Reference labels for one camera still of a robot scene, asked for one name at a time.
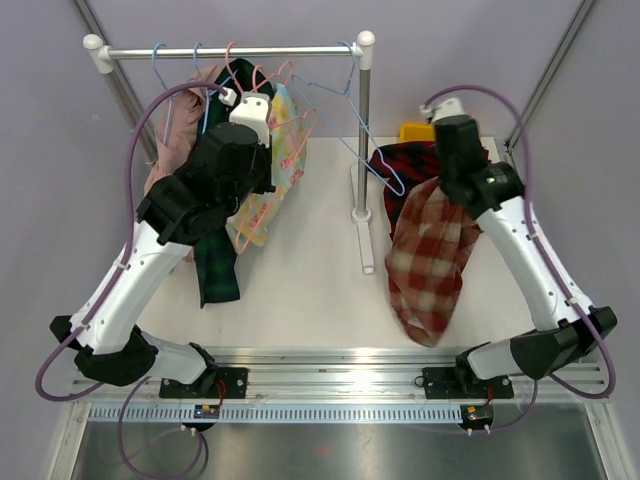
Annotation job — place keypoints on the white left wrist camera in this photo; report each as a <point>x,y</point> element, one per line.
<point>250,109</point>

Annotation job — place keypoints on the red beige plaid skirt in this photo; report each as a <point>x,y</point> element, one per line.
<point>431,246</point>

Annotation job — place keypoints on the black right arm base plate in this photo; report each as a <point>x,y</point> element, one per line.
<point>444,383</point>

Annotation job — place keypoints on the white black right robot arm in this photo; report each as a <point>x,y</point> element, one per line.
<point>567,326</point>

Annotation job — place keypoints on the yellow plastic tray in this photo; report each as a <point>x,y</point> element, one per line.
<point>416,132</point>

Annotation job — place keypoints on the pink pleated skirt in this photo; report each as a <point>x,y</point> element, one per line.
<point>177,133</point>

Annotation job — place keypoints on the silver white clothes rack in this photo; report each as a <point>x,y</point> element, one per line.
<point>105,57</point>

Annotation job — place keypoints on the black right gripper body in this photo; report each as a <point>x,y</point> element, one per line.
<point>445,178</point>

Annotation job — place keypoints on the aluminium mounting rail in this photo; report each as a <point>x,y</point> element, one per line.
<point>368,375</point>

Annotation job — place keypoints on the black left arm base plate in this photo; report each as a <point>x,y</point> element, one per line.
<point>235,382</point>

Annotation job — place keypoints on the dark green plaid skirt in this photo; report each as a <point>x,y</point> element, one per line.
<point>215,255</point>

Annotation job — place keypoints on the white slotted cable duct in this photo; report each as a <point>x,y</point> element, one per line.
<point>279,413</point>

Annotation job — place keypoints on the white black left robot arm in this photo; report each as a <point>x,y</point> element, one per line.
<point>111,348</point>

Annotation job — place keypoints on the blue hanger with pink skirt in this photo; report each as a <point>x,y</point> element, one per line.
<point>166,84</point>

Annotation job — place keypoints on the blue wire hanger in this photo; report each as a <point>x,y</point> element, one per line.
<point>345,112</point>

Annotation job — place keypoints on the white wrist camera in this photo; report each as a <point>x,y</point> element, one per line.
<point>447,108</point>
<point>250,109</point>

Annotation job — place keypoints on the pink hanger with plaid skirt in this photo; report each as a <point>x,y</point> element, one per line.
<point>265,83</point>

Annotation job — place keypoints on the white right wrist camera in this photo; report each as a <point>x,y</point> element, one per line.
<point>447,108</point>

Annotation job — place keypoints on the red black plaid skirt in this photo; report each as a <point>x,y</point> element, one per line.
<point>404,166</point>

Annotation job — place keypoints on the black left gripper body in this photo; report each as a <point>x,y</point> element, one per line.
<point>258,181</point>

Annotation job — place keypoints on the pastel tie-dye garment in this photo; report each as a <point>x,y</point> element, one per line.
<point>289,153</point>

